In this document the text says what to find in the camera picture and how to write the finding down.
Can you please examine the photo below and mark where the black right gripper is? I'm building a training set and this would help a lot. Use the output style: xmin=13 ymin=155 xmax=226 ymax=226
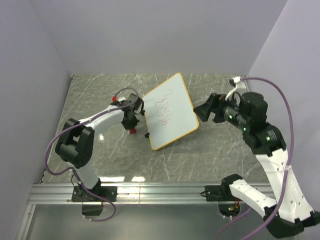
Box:
xmin=192 ymin=92 xmax=249 ymax=130

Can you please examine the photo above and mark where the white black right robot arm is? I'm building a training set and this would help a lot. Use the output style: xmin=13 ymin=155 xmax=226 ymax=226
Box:
xmin=193 ymin=92 xmax=320 ymax=239

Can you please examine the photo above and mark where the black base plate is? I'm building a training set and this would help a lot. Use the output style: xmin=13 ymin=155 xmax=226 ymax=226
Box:
xmin=71 ymin=185 xmax=118 ymax=202
xmin=200 ymin=184 xmax=242 ymax=202

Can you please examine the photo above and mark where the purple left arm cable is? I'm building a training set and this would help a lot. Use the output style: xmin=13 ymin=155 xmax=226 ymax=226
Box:
xmin=43 ymin=86 xmax=118 ymax=222

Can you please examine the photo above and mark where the aluminium front rail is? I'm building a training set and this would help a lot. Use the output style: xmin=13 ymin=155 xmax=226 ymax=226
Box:
xmin=27 ymin=182 xmax=220 ymax=205

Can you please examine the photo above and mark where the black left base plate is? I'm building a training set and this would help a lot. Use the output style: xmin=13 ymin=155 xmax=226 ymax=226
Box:
xmin=71 ymin=185 xmax=118 ymax=202

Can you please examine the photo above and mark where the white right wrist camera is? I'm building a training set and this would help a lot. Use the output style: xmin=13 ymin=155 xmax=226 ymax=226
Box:
xmin=225 ymin=76 xmax=247 ymax=100

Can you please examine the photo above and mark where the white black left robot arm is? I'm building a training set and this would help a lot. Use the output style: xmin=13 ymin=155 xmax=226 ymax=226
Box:
xmin=55 ymin=93 xmax=144 ymax=201

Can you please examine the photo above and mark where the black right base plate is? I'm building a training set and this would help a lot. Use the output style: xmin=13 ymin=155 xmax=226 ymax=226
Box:
xmin=200 ymin=184 xmax=242 ymax=202

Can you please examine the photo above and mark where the red whiteboard eraser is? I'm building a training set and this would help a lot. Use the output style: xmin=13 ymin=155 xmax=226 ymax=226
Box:
xmin=129 ymin=128 xmax=137 ymax=135

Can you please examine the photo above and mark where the yellow framed whiteboard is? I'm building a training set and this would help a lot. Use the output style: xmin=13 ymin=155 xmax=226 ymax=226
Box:
xmin=143 ymin=72 xmax=200 ymax=151

